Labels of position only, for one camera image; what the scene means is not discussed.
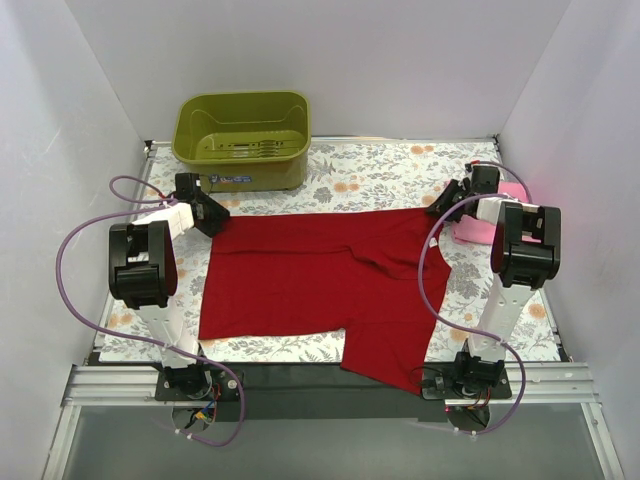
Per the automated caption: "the red t shirt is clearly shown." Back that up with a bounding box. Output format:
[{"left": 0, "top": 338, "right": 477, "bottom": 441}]
[{"left": 199, "top": 208, "right": 450, "bottom": 393}]

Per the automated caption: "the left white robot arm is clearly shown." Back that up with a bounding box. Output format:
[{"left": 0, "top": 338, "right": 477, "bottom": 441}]
[{"left": 108, "top": 173, "right": 230, "bottom": 400}]

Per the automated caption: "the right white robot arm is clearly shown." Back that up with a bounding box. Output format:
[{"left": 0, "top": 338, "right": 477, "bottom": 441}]
[{"left": 419, "top": 161, "right": 562, "bottom": 398}]

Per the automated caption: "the folded pink t shirt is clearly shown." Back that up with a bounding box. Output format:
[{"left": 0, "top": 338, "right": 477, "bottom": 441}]
[{"left": 452, "top": 181, "right": 530, "bottom": 245}]

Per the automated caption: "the olive green plastic bin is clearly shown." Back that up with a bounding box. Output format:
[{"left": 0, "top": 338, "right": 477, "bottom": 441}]
[{"left": 171, "top": 91, "right": 311, "bottom": 192}]

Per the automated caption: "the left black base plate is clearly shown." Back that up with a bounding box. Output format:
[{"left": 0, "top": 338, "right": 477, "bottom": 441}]
[{"left": 154, "top": 364, "right": 244, "bottom": 402}]

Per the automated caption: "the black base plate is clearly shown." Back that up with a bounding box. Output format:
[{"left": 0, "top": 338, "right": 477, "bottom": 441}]
[
  {"left": 409, "top": 363, "right": 512, "bottom": 401},
  {"left": 154, "top": 364, "right": 244, "bottom": 402}
]

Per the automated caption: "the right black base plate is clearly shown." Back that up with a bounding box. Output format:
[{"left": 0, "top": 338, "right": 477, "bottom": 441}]
[{"left": 409, "top": 363, "right": 512, "bottom": 401}]

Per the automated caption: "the aluminium frame rail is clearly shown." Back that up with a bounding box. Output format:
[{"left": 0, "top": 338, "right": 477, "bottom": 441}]
[{"left": 45, "top": 362, "right": 624, "bottom": 479}]

